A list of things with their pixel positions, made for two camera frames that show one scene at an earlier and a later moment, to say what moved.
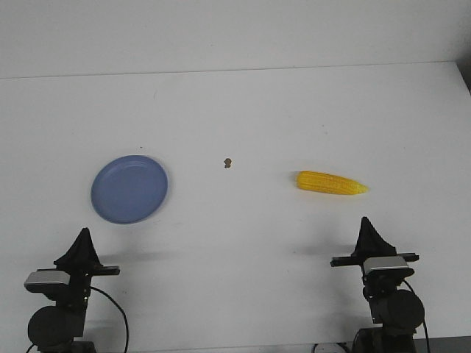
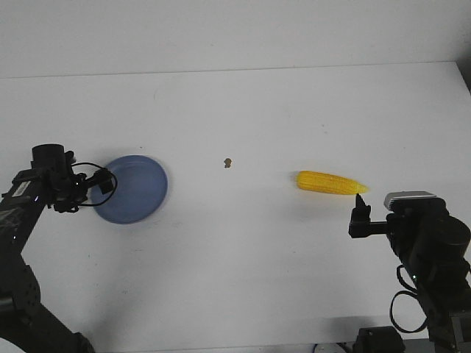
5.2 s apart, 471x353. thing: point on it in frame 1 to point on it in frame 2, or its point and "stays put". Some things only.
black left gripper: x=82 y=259 to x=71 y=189
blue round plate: x=127 y=189 stays put
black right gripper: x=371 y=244 to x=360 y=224
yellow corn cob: x=329 y=184 stays put
